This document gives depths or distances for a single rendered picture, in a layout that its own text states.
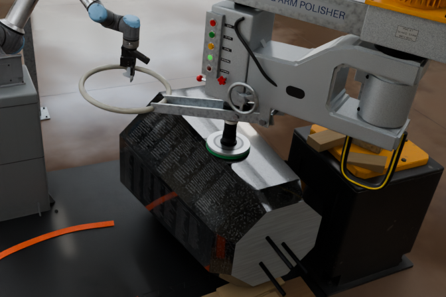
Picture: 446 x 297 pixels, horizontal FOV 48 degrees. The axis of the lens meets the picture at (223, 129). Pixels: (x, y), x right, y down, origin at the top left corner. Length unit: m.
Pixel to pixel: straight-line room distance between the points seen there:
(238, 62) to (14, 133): 1.44
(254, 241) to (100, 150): 1.92
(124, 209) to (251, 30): 1.71
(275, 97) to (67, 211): 1.75
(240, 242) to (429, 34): 1.14
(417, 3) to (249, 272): 1.38
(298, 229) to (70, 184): 1.75
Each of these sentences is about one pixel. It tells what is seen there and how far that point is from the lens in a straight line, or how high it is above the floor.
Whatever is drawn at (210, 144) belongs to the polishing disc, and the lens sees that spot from 2.40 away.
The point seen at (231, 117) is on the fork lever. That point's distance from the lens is 2.28.
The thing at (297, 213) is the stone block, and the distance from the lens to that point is 2.31.
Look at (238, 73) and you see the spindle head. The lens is 2.11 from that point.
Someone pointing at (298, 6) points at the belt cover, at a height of 1.65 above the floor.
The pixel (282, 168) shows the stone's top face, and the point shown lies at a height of 0.85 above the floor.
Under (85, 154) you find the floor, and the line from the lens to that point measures 3.85.
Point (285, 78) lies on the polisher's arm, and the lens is 2.03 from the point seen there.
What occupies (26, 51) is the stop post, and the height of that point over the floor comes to 0.59.
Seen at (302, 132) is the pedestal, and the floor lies 0.74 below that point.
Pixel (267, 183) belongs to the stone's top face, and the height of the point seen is 0.85.
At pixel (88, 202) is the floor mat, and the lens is 3.39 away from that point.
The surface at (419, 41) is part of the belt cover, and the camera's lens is 1.80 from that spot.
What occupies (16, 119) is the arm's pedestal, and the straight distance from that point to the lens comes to 2.96.
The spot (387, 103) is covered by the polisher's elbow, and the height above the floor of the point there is 1.37.
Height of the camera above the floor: 2.19
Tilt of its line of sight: 31 degrees down
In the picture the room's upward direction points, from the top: 6 degrees clockwise
